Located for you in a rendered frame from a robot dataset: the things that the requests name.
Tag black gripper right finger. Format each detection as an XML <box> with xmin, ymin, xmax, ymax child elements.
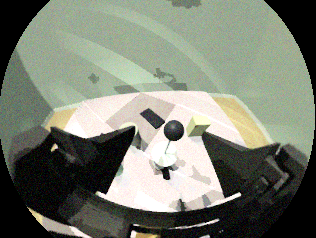
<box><xmin>202</xmin><ymin>131</ymin><xmax>280</xmax><ymax>197</ymax></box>

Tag grey cylinder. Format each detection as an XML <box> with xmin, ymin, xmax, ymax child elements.
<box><xmin>119</xmin><ymin>122</ymin><xmax>142</xmax><ymax>148</ymax></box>

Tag glass french press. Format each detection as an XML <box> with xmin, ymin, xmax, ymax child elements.
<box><xmin>151</xmin><ymin>120</ymin><xmax>185</xmax><ymax>180</ymax></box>

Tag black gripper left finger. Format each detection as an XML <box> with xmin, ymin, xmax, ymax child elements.
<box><xmin>49</xmin><ymin>124</ymin><xmax>135</xmax><ymax>195</ymax></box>

